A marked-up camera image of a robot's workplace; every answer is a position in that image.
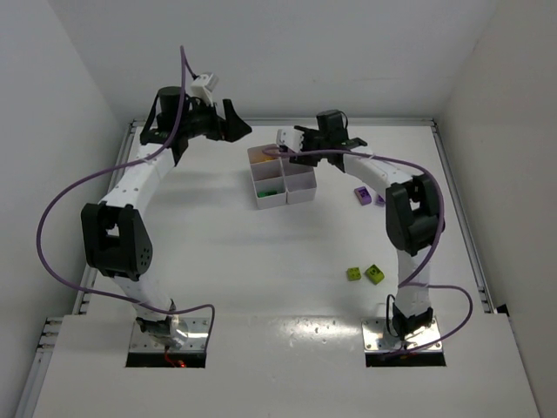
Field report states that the green square lego brick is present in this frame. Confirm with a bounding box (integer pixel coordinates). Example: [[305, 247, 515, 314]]
[[257, 189, 279, 198]]

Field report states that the purple patterned lego brick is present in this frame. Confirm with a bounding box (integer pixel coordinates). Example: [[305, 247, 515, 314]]
[[354, 186, 372, 206]]

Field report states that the lime green lego brick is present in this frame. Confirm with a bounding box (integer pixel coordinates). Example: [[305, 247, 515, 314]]
[[346, 267, 362, 281]]

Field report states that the yellow round lego piece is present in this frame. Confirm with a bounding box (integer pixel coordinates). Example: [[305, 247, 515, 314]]
[[249, 149, 271, 164]]

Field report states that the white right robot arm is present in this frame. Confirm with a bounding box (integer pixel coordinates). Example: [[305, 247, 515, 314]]
[[277, 110, 445, 340]]

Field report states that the white divided container right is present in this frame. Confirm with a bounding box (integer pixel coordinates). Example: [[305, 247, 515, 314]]
[[282, 158, 317, 205]]

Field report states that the white divided container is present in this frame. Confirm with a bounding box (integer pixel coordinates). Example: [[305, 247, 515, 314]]
[[282, 158, 317, 205], [247, 145, 286, 210]]

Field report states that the white divided container left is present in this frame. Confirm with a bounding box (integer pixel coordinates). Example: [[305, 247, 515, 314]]
[[247, 145, 286, 210]]

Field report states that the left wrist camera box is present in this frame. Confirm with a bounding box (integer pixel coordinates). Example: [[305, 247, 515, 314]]
[[191, 72, 219, 105]]

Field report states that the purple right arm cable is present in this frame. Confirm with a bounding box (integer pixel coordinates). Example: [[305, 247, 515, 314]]
[[260, 145, 473, 354]]

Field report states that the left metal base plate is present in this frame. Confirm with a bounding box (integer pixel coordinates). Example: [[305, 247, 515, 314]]
[[129, 317, 211, 354]]

